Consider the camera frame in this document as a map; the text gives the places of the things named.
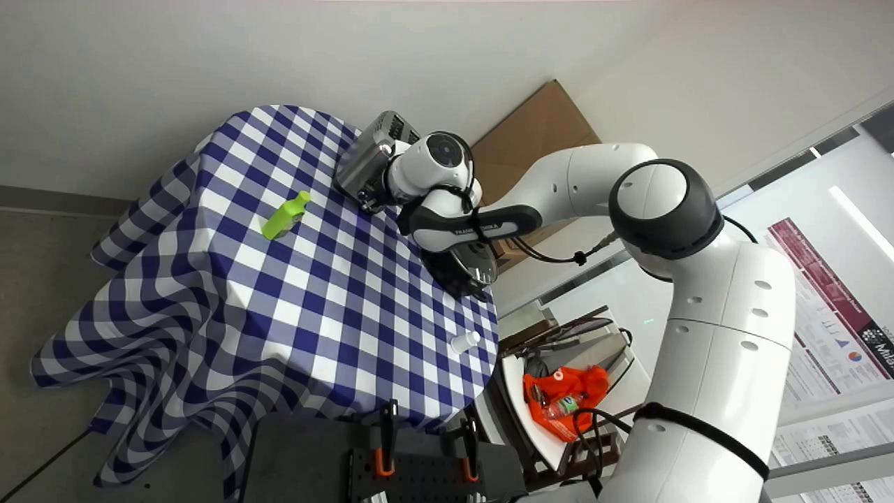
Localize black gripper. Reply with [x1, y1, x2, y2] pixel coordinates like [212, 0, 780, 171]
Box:
[361, 171, 407, 216]

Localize green plastic bottle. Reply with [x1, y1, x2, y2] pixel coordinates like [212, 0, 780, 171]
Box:
[258, 191, 316, 243]

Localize black cooking pot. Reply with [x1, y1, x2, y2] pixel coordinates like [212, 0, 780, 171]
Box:
[434, 243, 504, 303]

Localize blue white checkered tablecloth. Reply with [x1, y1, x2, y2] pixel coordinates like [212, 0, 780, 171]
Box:
[27, 100, 504, 498]

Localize white plastic bottle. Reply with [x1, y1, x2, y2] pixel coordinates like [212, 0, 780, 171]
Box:
[445, 329, 485, 363]

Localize black clamp orange tip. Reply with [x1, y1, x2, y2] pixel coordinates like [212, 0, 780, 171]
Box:
[370, 399, 402, 482]
[452, 416, 490, 486]

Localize white round side table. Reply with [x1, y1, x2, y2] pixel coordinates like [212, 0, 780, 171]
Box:
[495, 350, 639, 476]

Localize orange bag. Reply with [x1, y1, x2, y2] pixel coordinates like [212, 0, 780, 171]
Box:
[519, 363, 614, 447]

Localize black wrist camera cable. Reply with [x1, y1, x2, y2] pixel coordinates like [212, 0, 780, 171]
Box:
[509, 198, 768, 272]

